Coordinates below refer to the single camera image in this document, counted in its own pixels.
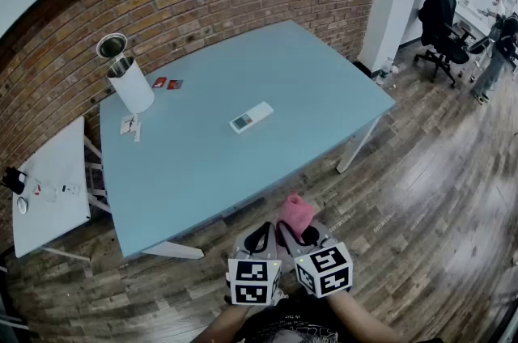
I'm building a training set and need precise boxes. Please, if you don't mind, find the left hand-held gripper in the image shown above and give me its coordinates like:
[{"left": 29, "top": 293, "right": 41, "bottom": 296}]
[{"left": 225, "top": 222, "right": 283, "bottom": 307}]

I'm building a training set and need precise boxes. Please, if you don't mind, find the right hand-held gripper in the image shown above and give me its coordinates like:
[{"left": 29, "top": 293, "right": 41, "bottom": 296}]
[{"left": 276, "top": 219, "right": 355, "bottom": 299}]

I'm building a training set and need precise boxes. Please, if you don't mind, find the pink cloth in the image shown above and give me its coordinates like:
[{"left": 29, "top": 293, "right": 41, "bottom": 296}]
[{"left": 277, "top": 193, "right": 316, "bottom": 242}]

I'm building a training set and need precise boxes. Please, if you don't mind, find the white remote control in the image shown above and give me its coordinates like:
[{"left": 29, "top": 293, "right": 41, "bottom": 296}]
[{"left": 229, "top": 101, "right": 274, "bottom": 135}]

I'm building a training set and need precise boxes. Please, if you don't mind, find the person's right forearm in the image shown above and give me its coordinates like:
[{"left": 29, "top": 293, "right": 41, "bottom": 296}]
[{"left": 325, "top": 290, "right": 406, "bottom": 343}]

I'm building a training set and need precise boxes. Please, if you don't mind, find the person's left forearm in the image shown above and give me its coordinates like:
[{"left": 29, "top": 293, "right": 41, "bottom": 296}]
[{"left": 193, "top": 303, "right": 253, "bottom": 343}]

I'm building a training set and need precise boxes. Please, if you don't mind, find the person's black printed shirt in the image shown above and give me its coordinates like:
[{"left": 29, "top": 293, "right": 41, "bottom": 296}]
[{"left": 233, "top": 292, "right": 354, "bottom": 343}]

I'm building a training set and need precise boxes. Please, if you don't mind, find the white table leg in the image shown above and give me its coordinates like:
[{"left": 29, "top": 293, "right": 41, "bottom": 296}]
[
  {"left": 141, "top": 239, "right": 206, "bottom": 260},
  {"left": 336, "top": 114, "right": 382, "bottom": 175}
]

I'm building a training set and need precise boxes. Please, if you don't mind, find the small white printed card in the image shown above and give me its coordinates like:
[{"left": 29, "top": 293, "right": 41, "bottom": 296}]
[{"left": 119, "top": 113, "right": 140, "bottom": 136}]

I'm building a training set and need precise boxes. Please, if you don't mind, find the clear plastic water bottle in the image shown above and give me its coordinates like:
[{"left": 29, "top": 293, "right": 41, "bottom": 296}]
[{"left": 376, "top": 57, "right": 395, "bottom": 87}]

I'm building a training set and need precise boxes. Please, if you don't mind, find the white cylindrical trash bin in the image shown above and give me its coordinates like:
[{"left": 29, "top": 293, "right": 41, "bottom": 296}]
[{"left": 106, "top": 56, "right": 156, "bottom": 114}]

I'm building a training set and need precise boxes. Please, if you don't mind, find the clear plastic wrapper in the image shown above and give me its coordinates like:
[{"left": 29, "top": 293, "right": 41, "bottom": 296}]
[{"left": 40, "top": 181, "right": 62, "bottom": 203}]

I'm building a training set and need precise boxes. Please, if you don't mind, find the round steel bin lid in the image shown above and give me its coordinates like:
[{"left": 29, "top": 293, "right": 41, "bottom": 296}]
[{"left": 96, "top": 32, "right": 129, "bottom": 60}]

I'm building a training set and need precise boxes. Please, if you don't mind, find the black office chair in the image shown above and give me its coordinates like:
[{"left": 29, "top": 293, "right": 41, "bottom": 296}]
[{"left": 413, "top": 0, "right": 479, "bottom": 89}]

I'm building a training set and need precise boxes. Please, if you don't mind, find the black pouch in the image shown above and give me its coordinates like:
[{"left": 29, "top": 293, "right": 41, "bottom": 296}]
[{"left": 2, "top": 166, "right": 29, "bottom": 196}]

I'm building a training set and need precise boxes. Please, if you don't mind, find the white metal rack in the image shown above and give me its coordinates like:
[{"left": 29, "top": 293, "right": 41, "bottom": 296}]
[{"left": 0, "top": 264, "right": 30, "bottom": 343}]

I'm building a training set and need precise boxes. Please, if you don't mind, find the white long desk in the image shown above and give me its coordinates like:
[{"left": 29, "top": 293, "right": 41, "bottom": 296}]
[{"left": 453, "top": 0, "right": 503, "bottom": 48}]

